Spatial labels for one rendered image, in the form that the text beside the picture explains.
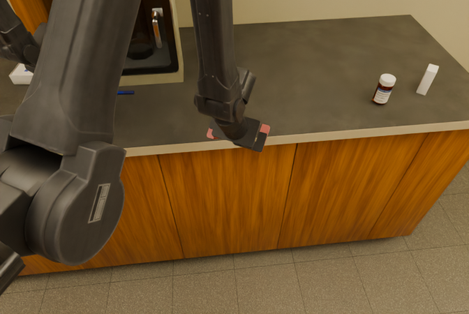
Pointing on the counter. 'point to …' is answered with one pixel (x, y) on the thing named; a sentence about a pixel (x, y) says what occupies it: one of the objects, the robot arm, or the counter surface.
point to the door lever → (156, 28)
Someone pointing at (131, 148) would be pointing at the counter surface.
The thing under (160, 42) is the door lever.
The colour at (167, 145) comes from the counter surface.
